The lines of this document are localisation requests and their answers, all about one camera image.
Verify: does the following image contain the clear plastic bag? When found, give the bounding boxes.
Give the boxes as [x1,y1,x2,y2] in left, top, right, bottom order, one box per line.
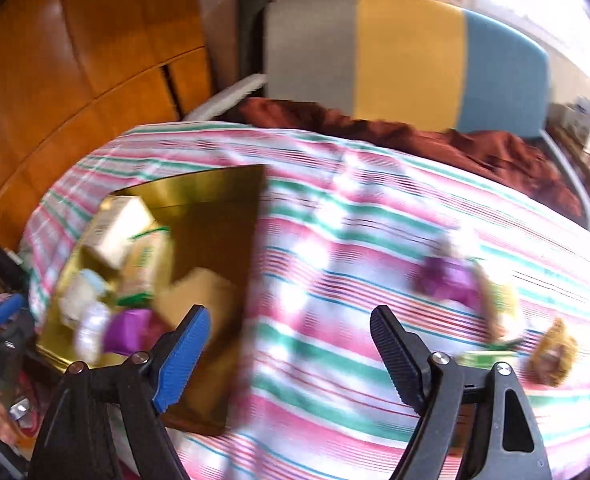
[60,270,110,328]

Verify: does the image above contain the purple snack packet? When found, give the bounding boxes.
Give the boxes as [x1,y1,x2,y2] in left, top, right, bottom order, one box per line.
[415,255,486,311]
[102,307,168,356]

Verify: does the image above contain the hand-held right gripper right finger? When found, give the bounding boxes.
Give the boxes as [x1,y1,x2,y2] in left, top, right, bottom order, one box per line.
[370,305,550,480]

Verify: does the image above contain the white cardboard box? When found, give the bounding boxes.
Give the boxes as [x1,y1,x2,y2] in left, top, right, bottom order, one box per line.
[82,195,156,271]

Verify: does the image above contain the white packs on shelf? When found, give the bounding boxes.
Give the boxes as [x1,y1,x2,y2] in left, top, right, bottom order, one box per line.
[565,95,590,156]

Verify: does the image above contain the brown satin cloth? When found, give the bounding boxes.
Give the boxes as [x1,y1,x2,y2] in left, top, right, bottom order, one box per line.
[225,97,583,233]

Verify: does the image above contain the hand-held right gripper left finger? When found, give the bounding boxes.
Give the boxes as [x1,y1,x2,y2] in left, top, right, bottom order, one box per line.
[27,304,212,480]

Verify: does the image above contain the gold metal tin box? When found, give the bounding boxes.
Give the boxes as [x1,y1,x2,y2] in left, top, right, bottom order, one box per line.
[35,164,268,437]

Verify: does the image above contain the striped pink green bed sheet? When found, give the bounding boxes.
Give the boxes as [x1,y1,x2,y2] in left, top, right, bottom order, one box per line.
[22,125,590,480]

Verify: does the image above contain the grey bed frame rail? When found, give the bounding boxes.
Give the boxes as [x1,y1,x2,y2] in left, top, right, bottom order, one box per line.
[540,130,590,233]

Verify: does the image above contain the wooden wardrobe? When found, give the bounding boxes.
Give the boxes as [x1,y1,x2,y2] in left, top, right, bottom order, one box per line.
[0,0,213,256]

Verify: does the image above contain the white foam piece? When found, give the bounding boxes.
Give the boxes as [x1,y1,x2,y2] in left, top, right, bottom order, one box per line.
[185,74,268,121]

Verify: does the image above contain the green-edged biscuit packet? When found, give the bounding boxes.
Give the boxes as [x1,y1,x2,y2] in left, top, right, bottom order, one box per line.
[117,227,173,308]
[445,232,526,366]

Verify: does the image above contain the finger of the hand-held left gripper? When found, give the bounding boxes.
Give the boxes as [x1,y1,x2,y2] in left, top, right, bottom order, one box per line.
[0,294,28,328]

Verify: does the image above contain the black pole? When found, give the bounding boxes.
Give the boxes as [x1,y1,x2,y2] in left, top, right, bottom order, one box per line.
[0,217,28,291]

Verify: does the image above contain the black rolled mat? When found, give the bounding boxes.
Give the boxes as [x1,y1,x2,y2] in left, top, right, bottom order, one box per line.
[238,0,276,91]

